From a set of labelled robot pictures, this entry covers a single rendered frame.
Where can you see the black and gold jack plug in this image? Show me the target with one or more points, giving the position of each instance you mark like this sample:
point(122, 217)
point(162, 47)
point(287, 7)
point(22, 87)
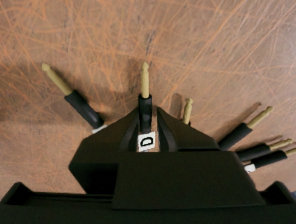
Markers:
point(261, 149)
point(242, 130)
point(269, 159)
point(76, 101)

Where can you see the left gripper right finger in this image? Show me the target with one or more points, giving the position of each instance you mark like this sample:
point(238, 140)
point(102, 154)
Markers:
point(181, 137)

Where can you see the black and yellow jack plug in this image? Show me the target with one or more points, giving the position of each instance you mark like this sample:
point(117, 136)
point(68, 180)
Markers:
point(187, 111)

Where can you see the black and tan jack plug with tag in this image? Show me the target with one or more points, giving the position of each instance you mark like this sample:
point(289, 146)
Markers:
point(147, 138)

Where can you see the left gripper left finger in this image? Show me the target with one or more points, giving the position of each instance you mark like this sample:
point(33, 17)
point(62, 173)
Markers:
point(116, 136)

